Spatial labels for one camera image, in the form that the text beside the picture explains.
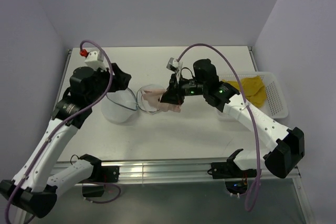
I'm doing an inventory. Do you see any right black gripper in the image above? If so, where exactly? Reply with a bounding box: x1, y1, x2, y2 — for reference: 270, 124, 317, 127
159, 72, 206, 105

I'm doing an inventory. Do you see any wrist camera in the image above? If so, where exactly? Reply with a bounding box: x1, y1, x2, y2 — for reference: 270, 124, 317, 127
79, 49, 107, 71
166, 58, 183, 82

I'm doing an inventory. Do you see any aluminium rail frame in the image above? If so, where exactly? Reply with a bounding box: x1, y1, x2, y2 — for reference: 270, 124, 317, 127
15, 47, 316, 224

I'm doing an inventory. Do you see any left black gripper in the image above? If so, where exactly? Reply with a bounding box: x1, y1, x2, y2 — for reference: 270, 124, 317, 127
86, 62, 131, 105

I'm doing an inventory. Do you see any white mesh laundry bag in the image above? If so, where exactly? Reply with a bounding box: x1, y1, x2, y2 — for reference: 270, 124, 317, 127
101, 84, 164, 125

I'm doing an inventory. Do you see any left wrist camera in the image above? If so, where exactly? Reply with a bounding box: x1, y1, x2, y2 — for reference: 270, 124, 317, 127
79, 49, 107, 71

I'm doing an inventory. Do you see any pink bra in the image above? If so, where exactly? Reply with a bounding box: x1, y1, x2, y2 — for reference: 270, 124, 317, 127
141, 89, 183, 114

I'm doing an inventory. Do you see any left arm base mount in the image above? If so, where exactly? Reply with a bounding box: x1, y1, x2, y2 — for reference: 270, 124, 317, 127
81, 165, 120, 201

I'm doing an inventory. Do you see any white plastic basket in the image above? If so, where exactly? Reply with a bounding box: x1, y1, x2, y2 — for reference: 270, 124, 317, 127
216, 71, 290, 121

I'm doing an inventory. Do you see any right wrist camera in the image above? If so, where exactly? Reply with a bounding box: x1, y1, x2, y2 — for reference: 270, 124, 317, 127
166, 58, 183, 82

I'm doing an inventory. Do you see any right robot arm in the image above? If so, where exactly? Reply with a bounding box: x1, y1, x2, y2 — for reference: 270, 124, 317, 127
160, 58, 305, 178

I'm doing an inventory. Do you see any yellow cloth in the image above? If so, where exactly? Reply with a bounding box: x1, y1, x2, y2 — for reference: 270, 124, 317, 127
220, 76, 267, 109

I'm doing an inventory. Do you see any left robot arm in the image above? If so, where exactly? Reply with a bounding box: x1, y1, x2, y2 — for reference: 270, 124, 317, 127
1, 63, 131, 223

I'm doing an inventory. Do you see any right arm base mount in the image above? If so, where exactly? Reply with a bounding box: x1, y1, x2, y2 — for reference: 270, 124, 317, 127
207, 162, 257, 194

